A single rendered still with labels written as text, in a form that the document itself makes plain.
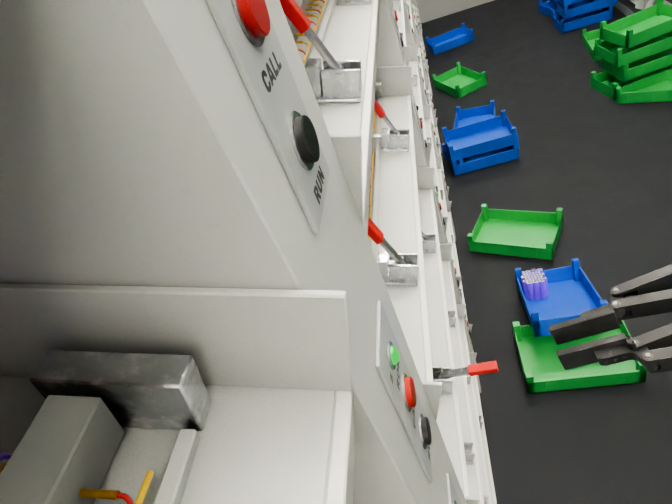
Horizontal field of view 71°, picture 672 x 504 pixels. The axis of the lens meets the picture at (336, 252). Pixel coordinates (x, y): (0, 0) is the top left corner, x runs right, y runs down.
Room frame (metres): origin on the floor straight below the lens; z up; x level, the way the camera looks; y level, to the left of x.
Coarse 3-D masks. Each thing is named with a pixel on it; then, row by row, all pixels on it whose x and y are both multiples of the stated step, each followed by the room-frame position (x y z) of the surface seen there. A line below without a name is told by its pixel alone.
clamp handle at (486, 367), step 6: (468, 366) 0.34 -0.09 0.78; (474, 366) 0.34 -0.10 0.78; (480, 366) 0.33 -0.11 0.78; (486, 366) 0.33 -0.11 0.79; (492, 366) 0.33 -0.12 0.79; (444, 372) 0.35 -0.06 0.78; (450, 372) 0.35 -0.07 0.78; (456, 372) 0.34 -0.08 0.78; (462, 372) 0.34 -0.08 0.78; (468, 372) 0.33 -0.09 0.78; (474, 372) 0.33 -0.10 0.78; (480, 372) 0.33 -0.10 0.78; (486, 372) 0.33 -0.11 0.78; (492, 372) 0.32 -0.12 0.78; (444, 378) 0.34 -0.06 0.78
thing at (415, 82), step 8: (416, 48) 1.42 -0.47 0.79; (416, 56) 1.42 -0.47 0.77; (416, 64) 1.39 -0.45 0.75; (416, 72) 1.33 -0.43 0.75; (416, 80) 1.25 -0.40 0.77; (416, 88) 1.23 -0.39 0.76; (416, 96) 1.18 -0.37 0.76; (416, 104) 1.13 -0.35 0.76; (424, 128) 1.00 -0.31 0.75; (424, 136) 0.97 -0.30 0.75
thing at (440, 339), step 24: (432, 168) 0.76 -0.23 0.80; (432, 192) 0.75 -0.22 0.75; (432, 216) 0.68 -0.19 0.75; (432, 264) 0.56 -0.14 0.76; (432, 288) 0.51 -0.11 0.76; (432, 312) 0.47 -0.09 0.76; (432, 336) 0.43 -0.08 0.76; (432, 360) 0.39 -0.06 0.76; (456, 408) 0.31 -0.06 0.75; (456, 432) 0.29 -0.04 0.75; (456, 456) 0.26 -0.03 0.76
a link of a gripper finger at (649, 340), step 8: (664, 328) 0.25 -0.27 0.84; (640, 336) 0.26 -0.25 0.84; (648, 336) 0.25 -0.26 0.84; (656, 336) 0.25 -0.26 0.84; (664, 336) 0.24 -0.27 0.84; (632, 344) 0.25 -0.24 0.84; (640, 344) 0.25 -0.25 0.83; (648, 344) 0.25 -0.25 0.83; (656, 344) 0.25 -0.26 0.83; (664, 344) 0.24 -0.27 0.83
